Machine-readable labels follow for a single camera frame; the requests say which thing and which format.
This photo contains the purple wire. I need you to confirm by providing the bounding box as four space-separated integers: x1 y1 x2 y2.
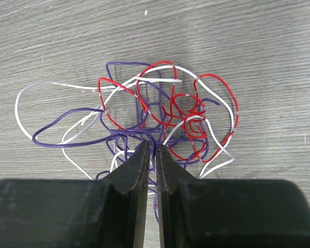
31 61 222 224

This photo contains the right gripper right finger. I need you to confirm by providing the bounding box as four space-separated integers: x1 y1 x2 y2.
156 145 310 247

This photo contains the red and white striped wire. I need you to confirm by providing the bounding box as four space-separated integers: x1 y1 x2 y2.
97 60 240 163

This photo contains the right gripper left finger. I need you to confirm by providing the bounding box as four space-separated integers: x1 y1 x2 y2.
0 142 150 247

